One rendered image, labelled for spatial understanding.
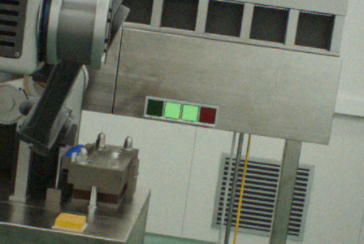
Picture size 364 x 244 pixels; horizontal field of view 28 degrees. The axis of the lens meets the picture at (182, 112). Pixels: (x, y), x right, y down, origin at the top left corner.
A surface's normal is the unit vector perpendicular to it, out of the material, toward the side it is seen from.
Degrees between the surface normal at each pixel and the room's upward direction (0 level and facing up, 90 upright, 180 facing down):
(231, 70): 90
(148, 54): 90
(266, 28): 90
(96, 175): 90
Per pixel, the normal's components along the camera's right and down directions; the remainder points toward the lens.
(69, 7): 0.11, -0.34
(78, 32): 0.04, 0.31
